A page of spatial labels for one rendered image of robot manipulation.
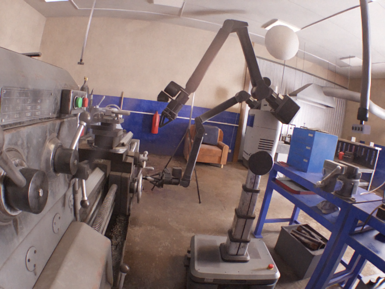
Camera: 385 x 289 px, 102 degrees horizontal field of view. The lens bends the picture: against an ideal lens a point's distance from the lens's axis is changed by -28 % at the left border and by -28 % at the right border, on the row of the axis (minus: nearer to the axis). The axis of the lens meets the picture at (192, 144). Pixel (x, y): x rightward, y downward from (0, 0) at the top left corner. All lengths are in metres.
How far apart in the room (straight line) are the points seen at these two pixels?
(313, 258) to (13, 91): 2.02
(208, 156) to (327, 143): 3.29
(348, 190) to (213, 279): 1.06
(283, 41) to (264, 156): 3.35
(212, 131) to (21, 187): 4.96
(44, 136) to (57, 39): 5.92
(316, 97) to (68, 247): 5.64
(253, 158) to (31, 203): 1.16
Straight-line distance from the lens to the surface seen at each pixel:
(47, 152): 0.50
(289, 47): 4.43
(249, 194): 1.42
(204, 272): 1.48
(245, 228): 1.52
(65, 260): 0.64
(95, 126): 1.35
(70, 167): 0.50
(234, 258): 1.61
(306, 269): 2.05
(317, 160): 2.16
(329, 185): 1.41
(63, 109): 0.58
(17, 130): 0.40
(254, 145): 1.29
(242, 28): 1.17
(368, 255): 1.46
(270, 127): 1.28
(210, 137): 5.16
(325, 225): 1.67
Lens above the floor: 1.25
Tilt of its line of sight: 9 degrees down
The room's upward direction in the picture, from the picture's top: 8 degrees clockwise
